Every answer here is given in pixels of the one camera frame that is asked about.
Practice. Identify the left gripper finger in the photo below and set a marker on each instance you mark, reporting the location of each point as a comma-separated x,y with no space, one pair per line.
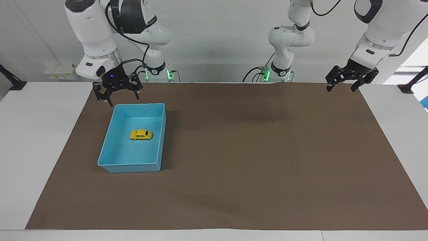
366,78
336,76

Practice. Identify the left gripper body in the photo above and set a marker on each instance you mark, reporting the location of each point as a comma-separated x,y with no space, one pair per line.
357,68

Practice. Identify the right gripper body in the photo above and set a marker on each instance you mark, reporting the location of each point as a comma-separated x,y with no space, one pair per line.
113,76

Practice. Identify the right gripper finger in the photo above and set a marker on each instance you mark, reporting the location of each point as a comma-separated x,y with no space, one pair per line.
100,91
136,83

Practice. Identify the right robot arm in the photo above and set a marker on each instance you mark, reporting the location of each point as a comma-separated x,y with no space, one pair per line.
93,30

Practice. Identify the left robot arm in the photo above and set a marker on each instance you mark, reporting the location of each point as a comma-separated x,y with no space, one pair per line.
384,26

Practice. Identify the yellow toy beetle car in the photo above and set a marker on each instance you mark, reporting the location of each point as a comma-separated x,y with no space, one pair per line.
141,134

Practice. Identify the black stand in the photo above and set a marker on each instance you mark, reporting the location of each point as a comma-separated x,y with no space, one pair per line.
413,83
11,80

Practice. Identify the light blue plastic bin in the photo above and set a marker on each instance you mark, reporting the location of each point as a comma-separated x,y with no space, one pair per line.
132,157

